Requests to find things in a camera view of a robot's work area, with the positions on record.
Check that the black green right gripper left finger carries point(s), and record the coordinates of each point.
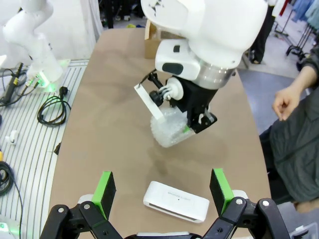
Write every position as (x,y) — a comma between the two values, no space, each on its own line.
(103,196)

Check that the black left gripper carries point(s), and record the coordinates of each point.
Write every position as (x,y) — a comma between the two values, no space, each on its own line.
(197,98)

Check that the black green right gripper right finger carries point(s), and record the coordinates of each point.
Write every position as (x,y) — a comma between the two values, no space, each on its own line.
(220,194)

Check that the bubble-wrapped clock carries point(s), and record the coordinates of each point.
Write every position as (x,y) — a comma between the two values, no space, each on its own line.
(169,132)

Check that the white unwrapped digital clock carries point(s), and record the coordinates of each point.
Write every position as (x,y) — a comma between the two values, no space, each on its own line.
(174,199)

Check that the person's right forearm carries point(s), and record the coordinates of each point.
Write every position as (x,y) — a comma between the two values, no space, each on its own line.
(306,77)

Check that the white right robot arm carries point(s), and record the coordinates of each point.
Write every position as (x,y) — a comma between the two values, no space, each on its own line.
(7,229)

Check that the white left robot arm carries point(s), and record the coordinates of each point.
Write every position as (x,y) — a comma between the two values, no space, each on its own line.
(211,30)

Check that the person's right hand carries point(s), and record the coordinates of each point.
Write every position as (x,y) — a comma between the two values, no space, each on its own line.
(285,103)

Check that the person's left hand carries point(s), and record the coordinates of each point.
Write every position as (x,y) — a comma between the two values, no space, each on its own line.
(307,206)

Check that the slotted aluminium platform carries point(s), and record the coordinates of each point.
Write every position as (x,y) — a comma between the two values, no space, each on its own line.
(30,154)

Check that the person's grey jacket torso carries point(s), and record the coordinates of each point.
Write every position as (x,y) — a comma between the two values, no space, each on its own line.
(296,154)

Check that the brown cardboard box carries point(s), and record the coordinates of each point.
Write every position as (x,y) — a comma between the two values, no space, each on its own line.
(150,48)

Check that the clear plastic bin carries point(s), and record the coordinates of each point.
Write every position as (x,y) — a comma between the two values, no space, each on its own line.
(305,231)

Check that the bystander in black trousers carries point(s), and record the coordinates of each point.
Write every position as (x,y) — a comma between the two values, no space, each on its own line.
(261,37)

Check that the small white plastic part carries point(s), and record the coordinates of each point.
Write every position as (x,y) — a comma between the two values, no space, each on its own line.
(12,137)

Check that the black rolling garment rack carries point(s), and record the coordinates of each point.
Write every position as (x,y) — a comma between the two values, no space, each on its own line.
(297,44)

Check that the blue hanging garments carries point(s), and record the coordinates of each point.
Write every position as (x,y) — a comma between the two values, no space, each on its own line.
(305,10)

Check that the white fabric backdrop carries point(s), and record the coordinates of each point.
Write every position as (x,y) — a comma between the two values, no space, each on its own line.
(74,27)

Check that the black white camera mount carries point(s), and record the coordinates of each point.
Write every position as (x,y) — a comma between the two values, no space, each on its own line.
(163,89)

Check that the black table edge bracket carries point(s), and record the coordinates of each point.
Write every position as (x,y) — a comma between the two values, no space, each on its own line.
(57,148)

